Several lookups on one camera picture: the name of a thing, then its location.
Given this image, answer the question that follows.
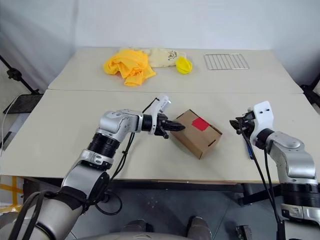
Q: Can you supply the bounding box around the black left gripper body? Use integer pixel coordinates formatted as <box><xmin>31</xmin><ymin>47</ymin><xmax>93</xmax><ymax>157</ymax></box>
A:
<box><xmin>153</xmin><ymin>113</ymin><xmax>171</xmax><ymax>140</ymax></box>

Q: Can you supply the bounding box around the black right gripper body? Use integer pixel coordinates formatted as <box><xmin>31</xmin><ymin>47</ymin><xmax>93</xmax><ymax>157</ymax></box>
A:
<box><xmin>238</xmin><ymin>111</ymin><xmax>256</xmax><ymax>137</ymax></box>

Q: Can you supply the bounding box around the brown cardboard box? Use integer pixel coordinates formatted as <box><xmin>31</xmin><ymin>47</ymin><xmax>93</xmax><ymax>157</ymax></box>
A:
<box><xmin>169</xmin><ymin>108</ymin><xmax>224</xmax><ymax>160</ymax></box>

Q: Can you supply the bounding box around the red tape patch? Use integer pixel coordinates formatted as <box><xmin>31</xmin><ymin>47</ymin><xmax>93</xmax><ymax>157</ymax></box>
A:
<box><xmin>191</xmin><ymin>117</ymin><xmax>211</xmax><ymax>132</ymax></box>

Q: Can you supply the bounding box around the yellow rounded item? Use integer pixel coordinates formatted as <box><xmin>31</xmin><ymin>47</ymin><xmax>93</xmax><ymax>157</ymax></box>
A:
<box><xmin>175</xmin><ymin>56</ymin><xmax>195</xmax><ymax>75</ymax></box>

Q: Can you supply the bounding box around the cream printed cloth bag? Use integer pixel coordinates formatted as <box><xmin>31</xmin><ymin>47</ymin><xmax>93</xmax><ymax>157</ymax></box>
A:
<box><xmin>148</xmin><ymin>47</ymin><xmax>188</xmax><ymax>69</ymax></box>

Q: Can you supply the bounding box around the crumpled yellow cloth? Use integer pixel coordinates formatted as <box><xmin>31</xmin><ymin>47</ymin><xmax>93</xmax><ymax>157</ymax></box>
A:
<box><xmin>103</xmin><ymin>48</ymin><xmax>157</xmax><ymax>88</ymax></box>

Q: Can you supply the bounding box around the black light stand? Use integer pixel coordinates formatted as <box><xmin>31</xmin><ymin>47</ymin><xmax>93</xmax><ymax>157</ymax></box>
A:
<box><xmin>299</xmin><ymin>73</ymin><xmax>320</xmax><ymax>109</ymax></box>

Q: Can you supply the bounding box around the dark rounded shape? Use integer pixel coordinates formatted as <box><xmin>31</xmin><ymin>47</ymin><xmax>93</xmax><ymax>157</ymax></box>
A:
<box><xmin>121</xmin><ymin>218</ymin><xmax>154</xmax><ymax>234</ymax></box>
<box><xmin>186</xmin><ymin>215</ymin><xmax>211</xmax><ymax>238</ymax></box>

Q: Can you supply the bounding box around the grey robot torso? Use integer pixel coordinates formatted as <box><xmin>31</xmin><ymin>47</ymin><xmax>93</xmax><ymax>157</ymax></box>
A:
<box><xmin>72</xmin><ymin>230</ymin><xmax>213</xmax><ymax>240</ymax></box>

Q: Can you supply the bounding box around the black tripod stand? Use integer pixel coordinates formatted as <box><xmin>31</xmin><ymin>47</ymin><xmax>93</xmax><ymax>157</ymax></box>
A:
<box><xmin>0</xmin><ymin>54</ymin><xmax>41</xmax><ymax>96</ymax></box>

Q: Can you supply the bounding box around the yellow taped carton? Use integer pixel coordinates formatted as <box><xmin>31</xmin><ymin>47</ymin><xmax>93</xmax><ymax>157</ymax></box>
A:
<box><xmin>0</xmin><ymin>175</ymin><xmax>25</xmax><ymax>216</ymax></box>

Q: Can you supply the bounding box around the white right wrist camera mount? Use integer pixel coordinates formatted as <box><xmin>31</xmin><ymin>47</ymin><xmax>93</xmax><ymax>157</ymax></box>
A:
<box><xmin>249</xmin><ymin>100</ymin><xmax>274</xmax><ymax>149</ymax></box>

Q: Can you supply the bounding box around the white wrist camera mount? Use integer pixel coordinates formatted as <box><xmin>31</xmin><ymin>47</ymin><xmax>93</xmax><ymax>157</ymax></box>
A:
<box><xmin>147</xmin><ymin>93</ymin><xmax>173</xmax><ymax>136</ymax></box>
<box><xmin>249</xmin><ymin>100</ymin><xmax>274</xmax><ymax>149</ymax></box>

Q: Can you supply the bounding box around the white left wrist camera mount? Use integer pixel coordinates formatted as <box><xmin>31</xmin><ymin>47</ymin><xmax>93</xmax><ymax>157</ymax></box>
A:
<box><xmin>147</xmin><ymin>93</ymin><xmax>173</xmax><ymax>136</ymax></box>

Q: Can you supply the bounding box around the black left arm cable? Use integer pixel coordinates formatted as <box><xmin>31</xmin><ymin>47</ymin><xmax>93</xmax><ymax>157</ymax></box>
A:
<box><xmin>94</xmin><ymin>96</ymin><xmax>161</xmax><ymax>216</ymax></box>

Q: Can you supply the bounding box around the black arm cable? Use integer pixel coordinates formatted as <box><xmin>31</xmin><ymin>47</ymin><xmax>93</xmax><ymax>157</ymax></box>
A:
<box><xmin>94</xmin><ymin>96</ymin><xmax>161</xmax><ymax>216</ymax></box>
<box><xmin>237</xmin><ymin>122</ymin><xmax>287</xmax><ymax>240</ymax></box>

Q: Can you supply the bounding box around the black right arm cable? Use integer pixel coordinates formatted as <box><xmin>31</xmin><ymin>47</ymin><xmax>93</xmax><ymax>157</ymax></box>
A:
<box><xmin>237</xmin><ymin>122</ymin><xmax>287</xmax><ymax>240</ymax></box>

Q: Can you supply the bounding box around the metal wire rack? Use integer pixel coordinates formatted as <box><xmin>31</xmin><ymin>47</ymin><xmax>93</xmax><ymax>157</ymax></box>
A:
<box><xmin>203</xmin><ymin>53</ymin><xmax>251</xmax><ymax>71</ymax></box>

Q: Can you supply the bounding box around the black table frame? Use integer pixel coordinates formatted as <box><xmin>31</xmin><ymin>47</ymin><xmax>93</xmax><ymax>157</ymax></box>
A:
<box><xmin>23</xmin><ymin>177</ymin><xmax>283</xmax><ymax>207</ymax></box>

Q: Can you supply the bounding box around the black flat base plate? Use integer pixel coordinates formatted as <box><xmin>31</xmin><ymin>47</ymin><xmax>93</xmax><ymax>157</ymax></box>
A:
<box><xmin>3</xmin><ymin>93</ymin><xmax>45</xmax><ymax>115</ymax></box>

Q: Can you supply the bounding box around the thin white cable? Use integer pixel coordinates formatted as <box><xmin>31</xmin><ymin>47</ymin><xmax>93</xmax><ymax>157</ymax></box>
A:
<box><xmin>0</xmin><ymin>99</ymin><xmax>16</xmax><ymax>157</ymax></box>

